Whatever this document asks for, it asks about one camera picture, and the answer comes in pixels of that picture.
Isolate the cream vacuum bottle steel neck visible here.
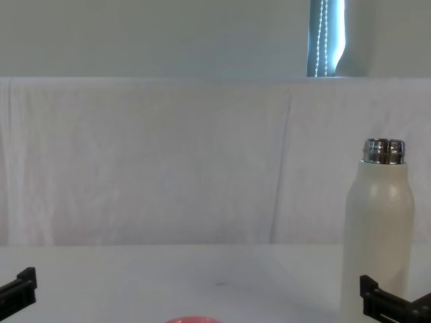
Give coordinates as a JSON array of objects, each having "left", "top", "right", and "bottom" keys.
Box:
[{"left": 340, "top": 137, "right": 416, "bottom": 319}]

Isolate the white table cloth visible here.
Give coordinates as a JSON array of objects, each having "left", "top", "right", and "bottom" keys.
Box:
[{"left": 0, "top": 244, "right": 431, "bottom": 323}]

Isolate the pink plastic cup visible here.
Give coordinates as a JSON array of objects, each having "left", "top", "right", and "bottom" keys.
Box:
[{"left": 164, "top": 315, "right": 222, "bottom": 323}]

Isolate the white wrinkled backdrop curtain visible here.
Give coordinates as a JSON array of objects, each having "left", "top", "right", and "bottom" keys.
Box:
[{"left": 0, "top": 76, "right": 431, "bottom": 247}]

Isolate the pale smooth curtain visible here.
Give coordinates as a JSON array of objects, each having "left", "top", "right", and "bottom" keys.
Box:
[{"left": 0, "top": 0, "right": 431, "bottom": 79}]

